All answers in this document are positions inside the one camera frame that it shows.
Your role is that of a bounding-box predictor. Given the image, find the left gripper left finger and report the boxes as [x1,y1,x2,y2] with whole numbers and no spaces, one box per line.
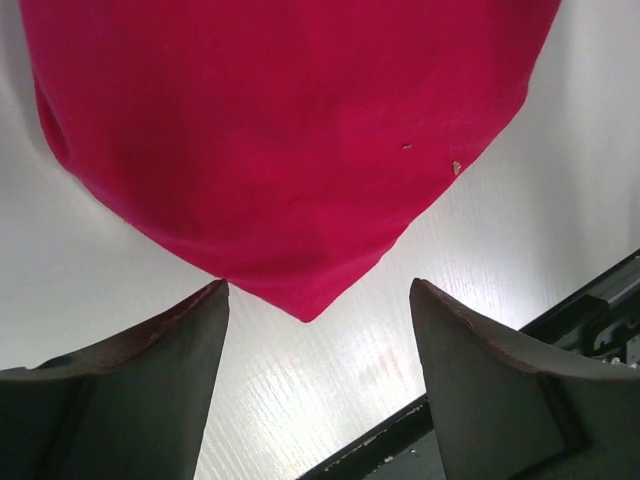
[1,281,229,479]

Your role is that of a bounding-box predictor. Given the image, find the red polo shirt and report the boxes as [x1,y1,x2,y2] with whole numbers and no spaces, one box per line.
[20,0,559,322]

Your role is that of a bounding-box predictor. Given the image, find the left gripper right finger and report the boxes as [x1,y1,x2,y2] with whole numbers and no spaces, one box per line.
[410,279,639,479]

